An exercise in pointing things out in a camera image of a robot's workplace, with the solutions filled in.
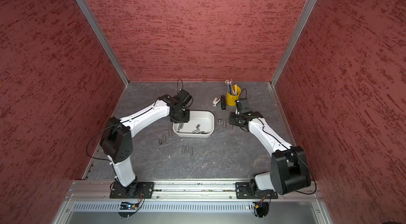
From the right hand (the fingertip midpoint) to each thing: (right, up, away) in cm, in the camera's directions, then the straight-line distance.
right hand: (231, 121), depth 88 cm
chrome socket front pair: (-25, -15, -1) cm, 30 cm away
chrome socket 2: (-3, -3, +9) cm, 10 cm away
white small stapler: (-8, +11, +18) cm, 23 cm away
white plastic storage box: (-18, -4, +9) cm, 21 cm away
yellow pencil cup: (+2, +13, +12) cm, 18 cm away
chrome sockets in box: (-30, -3, +8) cm, 31 cm away
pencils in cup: (+2, +19, +13) cm, 23 cm away
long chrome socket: (-36, -8, +4) cm, 38 cm away
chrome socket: (-6, -1, +11) cm, 13 cm away
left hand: (-27, 0, -1) cm, 27 cm away
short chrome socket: (-42, -12, +1) cm, 43 cm away
